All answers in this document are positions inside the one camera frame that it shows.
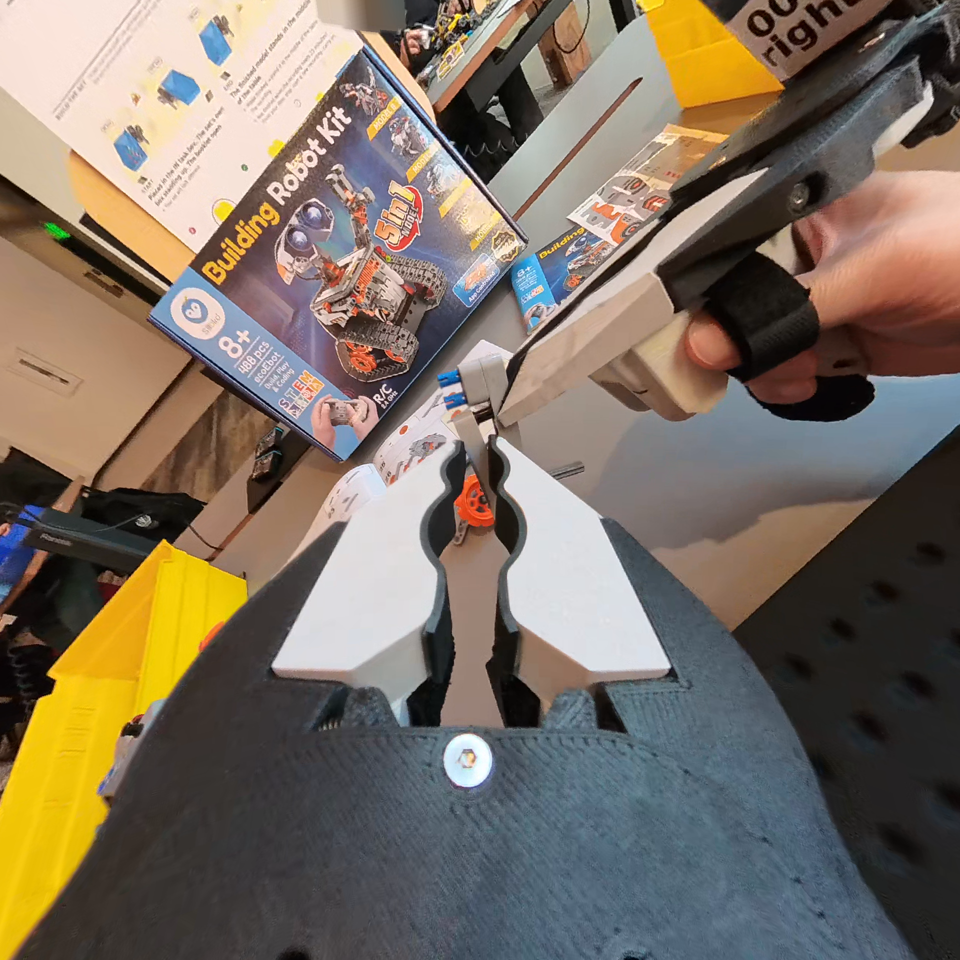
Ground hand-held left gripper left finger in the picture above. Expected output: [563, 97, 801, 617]
[271, 441, 468, 725]

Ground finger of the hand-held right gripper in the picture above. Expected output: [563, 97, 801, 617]
[495, 172, 768, 430]

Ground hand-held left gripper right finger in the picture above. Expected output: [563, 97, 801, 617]
[487, 437, 671, 715]

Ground grey angled beam blue pins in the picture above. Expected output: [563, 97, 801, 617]
[437, 357, 515, 421]

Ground grey beam black pins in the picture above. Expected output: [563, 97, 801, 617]
[452, 405, 498, 519]

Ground person's right hand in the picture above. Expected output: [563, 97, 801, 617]
[684, 171, 960, 406]

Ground orange wheel beam assembly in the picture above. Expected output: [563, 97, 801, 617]
[454, 472, 498, 543]

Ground yellow storage bin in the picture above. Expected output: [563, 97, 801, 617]
[0, 540, 249, 960]
[645, 0, 785, 110]

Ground open instruction booklet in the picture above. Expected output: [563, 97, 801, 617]
[318, 393, 466, 528]

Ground black logo cloth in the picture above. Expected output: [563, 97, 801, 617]
[82, 487, 205, 543]

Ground printed toy box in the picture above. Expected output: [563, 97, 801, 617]
[148, 46, 530, 462]

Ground dark teal tool case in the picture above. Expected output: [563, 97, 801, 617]
[22, 506, 162, 573]

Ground black perforated panel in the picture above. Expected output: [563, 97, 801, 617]
[731, 442, 960, 960]

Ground blue plastic bin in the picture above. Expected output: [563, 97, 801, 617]
[0, 502, 46, 601]

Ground white printed instruction sheet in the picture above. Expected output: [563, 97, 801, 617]
[0, 0, 369, 252]

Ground white wall plate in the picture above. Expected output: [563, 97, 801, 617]
[7, 348, 82, 397]

